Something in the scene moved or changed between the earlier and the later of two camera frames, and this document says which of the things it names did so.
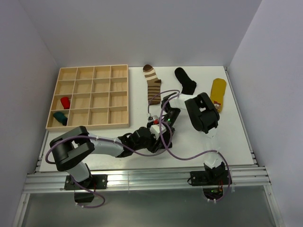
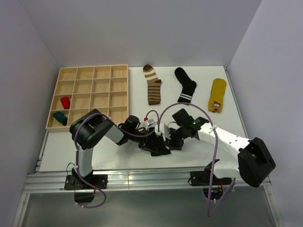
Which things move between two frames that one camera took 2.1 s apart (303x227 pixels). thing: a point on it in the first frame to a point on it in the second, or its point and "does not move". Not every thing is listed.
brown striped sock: x=154 y=84 does not move
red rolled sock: x=66 y=102 does not move
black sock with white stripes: x=188 y=85 does not move
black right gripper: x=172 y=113 to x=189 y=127
